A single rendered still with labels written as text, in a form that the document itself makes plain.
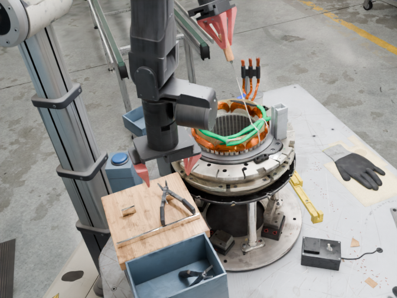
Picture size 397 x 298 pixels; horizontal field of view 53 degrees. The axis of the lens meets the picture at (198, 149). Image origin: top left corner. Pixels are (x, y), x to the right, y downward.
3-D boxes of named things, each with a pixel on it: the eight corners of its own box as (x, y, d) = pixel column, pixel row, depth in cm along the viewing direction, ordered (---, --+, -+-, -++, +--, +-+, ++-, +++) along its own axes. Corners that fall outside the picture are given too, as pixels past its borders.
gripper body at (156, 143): (195, 152, 74) (194, 119, 69) (143, 167, 71) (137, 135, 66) (183, 132, 78) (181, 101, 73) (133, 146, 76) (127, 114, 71)
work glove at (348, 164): (396, 184, 123) (397, 180, 122) (359, 197, 121) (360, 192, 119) (349, 141, 142) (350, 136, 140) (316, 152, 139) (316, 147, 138)
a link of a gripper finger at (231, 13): (247, 39, 85) (234, -4, 82) (228, 51, 81) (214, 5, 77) (223, 45, 90) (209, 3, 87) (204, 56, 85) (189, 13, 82)
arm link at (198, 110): (155, 42, 66) (132, 67, 60) (221, 51, 63) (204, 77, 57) (161, 103, 74) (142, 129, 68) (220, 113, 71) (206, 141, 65)
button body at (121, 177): (150, 213, 124) (134, 151, 109) (147, 230, 119) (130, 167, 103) (129, 214, 125) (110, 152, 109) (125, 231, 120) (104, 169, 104)
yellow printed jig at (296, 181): (324, 221, 115) (325, 213, 113) (313, 224, 115) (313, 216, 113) (294, 172, 132) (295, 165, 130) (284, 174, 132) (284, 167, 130)
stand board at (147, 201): (210, 237, 82) (209, 229, 80) (121, 271, 78) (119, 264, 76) (179, 178, 97) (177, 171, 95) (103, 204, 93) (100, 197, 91)
